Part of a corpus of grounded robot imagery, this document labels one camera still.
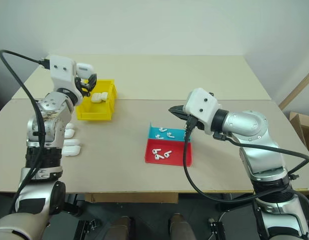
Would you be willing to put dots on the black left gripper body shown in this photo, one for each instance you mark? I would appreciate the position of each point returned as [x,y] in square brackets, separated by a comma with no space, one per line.
[85,90]

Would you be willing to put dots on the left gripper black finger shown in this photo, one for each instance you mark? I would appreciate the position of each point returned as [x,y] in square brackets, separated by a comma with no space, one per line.
[78,81]
[92,81]

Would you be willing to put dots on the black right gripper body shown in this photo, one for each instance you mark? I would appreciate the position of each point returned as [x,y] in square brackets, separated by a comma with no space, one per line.
[198,123]

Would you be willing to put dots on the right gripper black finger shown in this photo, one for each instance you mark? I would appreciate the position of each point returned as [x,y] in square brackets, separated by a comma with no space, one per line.
[178,108]
[180,115]

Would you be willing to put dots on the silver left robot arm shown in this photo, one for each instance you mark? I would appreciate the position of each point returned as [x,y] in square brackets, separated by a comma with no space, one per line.
[44,125]

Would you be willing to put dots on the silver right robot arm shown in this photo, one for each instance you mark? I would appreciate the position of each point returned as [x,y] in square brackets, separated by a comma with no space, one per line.
[244,125]

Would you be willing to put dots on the yellow plastic bin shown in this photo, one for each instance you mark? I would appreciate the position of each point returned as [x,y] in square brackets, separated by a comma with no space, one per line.
[94,115]

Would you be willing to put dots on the brown cardboard box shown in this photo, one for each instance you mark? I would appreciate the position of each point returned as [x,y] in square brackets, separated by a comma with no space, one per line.
[304,125]

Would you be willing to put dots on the teal plastic tray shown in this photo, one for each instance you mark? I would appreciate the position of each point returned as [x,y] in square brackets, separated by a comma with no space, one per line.
[178,136]

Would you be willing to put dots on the white earbud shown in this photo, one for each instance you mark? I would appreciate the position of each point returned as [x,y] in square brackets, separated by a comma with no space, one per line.
[170,135]
[158,157]
[167,154]
[162,129]
[158,136]
[155,151]

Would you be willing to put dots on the red plastic tray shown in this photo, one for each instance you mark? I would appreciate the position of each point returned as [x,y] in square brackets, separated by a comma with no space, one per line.
[177,155]

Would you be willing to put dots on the slanted wooden beam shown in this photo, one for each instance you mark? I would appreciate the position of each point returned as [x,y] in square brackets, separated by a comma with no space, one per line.
[297,88]

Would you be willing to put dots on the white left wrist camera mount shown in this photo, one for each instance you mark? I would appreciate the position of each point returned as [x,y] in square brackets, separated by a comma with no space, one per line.
[62,75]

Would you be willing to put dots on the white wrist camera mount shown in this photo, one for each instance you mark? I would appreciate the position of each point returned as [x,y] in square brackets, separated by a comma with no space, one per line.
[62,75]
[202,105]

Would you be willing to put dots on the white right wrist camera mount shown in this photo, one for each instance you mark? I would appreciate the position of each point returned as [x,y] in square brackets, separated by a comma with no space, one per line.
[202,105]

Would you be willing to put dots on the black table leg frame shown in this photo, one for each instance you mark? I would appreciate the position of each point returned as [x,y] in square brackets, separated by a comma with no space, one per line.
[72,205]
[232,203]

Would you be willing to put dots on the black bracket with screws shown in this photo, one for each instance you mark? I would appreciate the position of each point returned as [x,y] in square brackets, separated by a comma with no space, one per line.
[87,230]
[215,230]

